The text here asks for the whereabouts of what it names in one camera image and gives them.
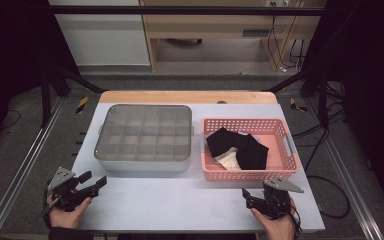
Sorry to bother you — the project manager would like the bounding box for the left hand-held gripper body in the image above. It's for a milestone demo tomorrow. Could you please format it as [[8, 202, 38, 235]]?
[[47, 166, 88, 213]]

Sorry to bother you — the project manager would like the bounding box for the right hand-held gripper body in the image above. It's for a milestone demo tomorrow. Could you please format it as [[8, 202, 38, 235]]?
[[255, 178, 305, 220]]

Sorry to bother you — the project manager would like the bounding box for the pink perforated basket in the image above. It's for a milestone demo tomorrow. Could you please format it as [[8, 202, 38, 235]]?
[[201, 117, 302, 183]]

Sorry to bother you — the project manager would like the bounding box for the cream sock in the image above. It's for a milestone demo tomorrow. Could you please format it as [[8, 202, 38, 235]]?
[[214, 148, 243, 171]]

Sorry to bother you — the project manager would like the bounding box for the black sock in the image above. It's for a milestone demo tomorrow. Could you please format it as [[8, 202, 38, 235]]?
[[236, 134, 270, 171], [205, 127, 248, 159]]

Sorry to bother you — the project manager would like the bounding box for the grey divided storage box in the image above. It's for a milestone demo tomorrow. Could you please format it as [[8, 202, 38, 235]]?
[[93, 123, 195, 174]]

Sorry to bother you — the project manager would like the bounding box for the transparent grey box lid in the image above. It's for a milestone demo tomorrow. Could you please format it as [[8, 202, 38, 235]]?
[[93, 103, 194, 163]]

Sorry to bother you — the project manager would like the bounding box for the person's left hand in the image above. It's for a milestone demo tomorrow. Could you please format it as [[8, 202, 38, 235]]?
[[46, 195, 93, 230]]

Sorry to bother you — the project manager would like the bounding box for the person's right hand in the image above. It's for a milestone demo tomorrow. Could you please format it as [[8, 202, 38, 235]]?
[[251, 196, 297, 240]]

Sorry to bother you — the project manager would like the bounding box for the yellow black tape strip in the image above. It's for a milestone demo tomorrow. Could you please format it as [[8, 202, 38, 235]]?
[[289, 97, 309, 113], [76, 96, 90, 115]]

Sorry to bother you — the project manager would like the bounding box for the light blue table mat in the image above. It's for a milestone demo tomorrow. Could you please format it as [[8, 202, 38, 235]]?
[[49, 102, 326, 233]]

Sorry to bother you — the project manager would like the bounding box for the white cabinet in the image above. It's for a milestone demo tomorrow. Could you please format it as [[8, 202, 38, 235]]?
[[48, 0, 151, 67]]

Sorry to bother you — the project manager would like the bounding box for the black curtain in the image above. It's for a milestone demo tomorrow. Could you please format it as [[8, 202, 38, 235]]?
[[301, 0, 384, 231], [0, 0, 79, 159]]

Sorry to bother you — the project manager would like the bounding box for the light wooden desk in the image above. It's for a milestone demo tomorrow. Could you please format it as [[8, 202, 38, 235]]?
[[139, 0, 328, 71]]

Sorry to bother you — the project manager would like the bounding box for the white power strip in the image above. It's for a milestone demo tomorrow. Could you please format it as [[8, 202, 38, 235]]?
[[265, 0, 293, 8]]

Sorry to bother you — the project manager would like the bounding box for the aluminium rail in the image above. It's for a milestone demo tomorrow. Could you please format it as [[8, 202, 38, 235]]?
[[304, 98, 384, 240], [0, 96, 66, 240]]

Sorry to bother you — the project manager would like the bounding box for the black floor cable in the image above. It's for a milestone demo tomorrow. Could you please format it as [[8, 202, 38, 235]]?
[[291, 109, 352, 220], [0, 109, 23, 131]]

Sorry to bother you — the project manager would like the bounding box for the black frame strut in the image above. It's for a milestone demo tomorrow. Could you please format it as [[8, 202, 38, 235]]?
[[266, 65, 330, 130], [39, 63, 105, 128]]

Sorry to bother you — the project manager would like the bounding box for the black cable bundle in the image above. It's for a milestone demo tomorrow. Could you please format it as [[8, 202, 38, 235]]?
[[289, 38, 307, 73]]

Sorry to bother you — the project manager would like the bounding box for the yellow cable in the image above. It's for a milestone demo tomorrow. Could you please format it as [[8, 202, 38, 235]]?
[[268, 0, 306, 71]]

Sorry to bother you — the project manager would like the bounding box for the black horizontal frame bar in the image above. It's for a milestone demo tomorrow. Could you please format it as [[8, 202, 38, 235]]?
[[46, 5, 328, 17]]

